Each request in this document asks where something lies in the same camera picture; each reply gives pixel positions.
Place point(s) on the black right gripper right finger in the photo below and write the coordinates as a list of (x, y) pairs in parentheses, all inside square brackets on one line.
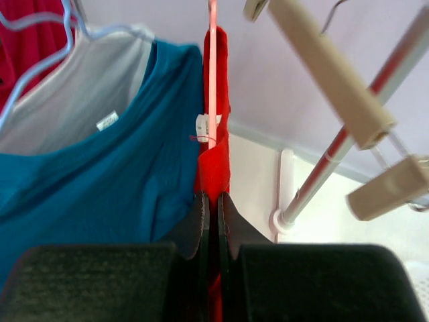
[(264, 281)]

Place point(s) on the red t shirt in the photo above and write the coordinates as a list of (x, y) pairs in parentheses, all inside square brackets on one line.
[(213, 176)]

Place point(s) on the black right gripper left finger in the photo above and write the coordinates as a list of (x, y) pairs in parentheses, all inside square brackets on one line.
[(160, 281)]

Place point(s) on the clothes rack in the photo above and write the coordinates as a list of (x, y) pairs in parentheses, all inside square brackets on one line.
[(403, 58)]

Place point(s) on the magenta t shirt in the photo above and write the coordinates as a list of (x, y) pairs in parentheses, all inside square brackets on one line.
[(20, 50)]

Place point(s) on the wooden clip hanger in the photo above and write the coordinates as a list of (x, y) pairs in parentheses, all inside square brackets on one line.
[(405, 177)]

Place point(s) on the white t shirt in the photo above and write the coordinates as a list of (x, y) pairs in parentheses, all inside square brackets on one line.
[(85, 94)]

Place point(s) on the pink wire hanger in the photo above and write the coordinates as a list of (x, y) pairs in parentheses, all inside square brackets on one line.
[(212, 75)]

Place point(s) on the light blue hanger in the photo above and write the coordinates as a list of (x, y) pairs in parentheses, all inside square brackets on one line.
[(72, 21)]

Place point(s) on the blue t shirt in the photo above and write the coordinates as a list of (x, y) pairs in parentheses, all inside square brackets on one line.
[(127, 184)]

